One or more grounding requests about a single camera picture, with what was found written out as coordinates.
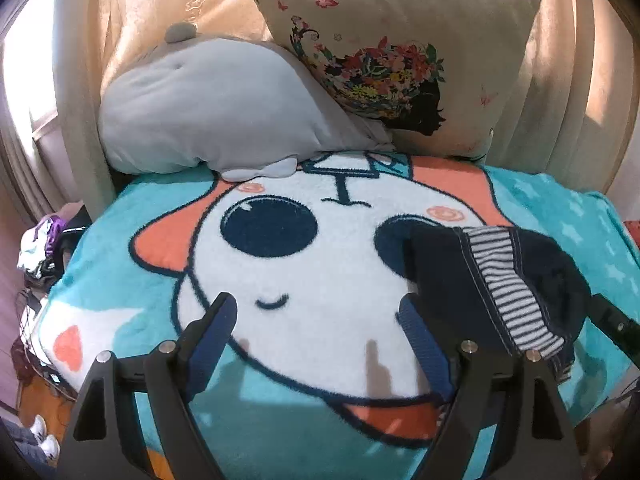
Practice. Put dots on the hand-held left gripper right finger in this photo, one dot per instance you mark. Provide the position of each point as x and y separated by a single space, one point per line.
425 345

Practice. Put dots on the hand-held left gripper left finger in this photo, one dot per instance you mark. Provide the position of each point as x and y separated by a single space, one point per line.
210 345

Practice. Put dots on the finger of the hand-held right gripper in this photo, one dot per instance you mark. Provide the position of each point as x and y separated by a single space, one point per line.
617 327

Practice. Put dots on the striped navy patched pants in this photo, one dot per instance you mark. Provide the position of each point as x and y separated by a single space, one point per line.
500 280

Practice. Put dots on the teal cartoon printed blanket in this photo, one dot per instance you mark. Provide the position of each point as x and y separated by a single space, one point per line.
320 260

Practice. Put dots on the white shoe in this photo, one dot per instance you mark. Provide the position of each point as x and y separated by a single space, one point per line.
50 447
38 426

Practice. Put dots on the pile of clothes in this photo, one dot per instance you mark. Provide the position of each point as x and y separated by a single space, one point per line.
47 245

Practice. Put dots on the grey plush toy pillow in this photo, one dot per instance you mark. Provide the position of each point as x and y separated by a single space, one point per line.
215 105

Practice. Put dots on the white curtain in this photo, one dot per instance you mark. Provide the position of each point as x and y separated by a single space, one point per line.
82 110

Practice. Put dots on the beige floral print pillow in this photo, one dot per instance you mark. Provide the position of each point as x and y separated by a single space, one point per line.
400 35

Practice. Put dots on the window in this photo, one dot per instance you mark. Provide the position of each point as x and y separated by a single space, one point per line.
25 85

